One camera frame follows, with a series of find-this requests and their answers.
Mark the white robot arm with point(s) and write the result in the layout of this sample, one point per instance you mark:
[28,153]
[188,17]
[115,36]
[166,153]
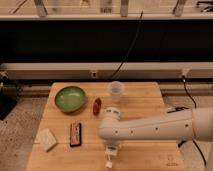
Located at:
[190,124]

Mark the white sponge block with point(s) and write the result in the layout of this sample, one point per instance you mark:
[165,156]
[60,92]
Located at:
[46,139]

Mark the dark chocolate bar wrapper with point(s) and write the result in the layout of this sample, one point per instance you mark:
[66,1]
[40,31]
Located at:
[75,134]

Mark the dark equipment at left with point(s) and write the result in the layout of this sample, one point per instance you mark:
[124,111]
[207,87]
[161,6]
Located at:
[8,101]

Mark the small red object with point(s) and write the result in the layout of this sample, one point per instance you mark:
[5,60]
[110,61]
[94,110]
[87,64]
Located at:
[97,106]

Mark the green bowl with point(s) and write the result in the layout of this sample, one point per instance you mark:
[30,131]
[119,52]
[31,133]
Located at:
[70,99]

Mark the clear plastic cup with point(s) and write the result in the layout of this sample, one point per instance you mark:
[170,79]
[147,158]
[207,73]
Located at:
[116,90]

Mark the white plastic bottle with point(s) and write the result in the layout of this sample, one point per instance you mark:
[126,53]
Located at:
[110,153]

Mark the white wall outlet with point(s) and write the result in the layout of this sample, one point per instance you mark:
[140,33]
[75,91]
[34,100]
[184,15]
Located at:
[94,74]

